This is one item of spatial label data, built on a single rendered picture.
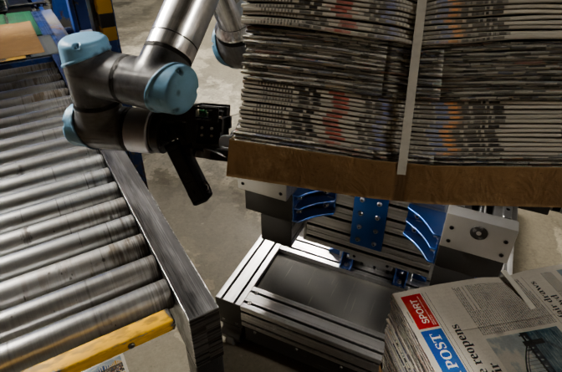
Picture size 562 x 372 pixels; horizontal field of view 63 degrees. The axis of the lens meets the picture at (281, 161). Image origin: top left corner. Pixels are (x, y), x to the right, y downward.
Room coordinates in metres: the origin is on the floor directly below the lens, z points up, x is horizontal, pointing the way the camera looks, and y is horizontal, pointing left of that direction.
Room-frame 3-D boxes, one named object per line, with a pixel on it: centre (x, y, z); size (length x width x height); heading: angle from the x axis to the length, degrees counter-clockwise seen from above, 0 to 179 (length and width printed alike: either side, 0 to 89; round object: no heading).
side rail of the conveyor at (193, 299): (1.04, 0.46, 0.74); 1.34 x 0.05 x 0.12; 31
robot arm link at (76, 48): (0.68, 0.29, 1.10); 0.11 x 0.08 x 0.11; 65
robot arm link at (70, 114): (0.69, 0.30, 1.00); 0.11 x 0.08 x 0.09; 80
